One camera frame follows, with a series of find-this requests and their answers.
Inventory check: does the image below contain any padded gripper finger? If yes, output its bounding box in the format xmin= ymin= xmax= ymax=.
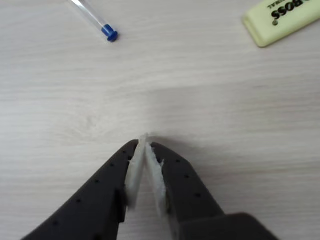
xmin=145 ymin=141 xmax=225 ymax=240
xmin=21 ymin=133 xmax=149 ymax=240

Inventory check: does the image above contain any blue capped clear pen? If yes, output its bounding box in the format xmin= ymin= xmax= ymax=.
xmin=67 ymin=0 xmax=120 ymax=43

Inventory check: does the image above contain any yellow highlighter marker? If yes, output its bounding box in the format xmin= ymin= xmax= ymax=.
xmin=241 ymin=0 xmax=320 ymax=48

